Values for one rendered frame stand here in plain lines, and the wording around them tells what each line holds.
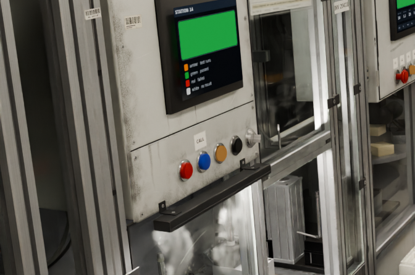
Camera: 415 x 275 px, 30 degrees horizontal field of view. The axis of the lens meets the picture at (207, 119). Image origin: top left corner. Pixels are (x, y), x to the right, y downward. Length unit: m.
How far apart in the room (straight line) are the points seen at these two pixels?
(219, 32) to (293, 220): 0.89
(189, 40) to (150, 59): 0.09
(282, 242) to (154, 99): 1.00
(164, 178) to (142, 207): 0.07
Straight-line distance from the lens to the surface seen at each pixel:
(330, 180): 2.02
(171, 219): 1.31
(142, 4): 1.29
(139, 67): 1.27
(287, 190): 2.15
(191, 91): 1.36
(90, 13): 1.20
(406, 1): 2.41
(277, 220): 2.20
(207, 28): 1.40
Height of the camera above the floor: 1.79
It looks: 12 degrees down
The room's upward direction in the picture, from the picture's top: 5 degrees counter-clockwise
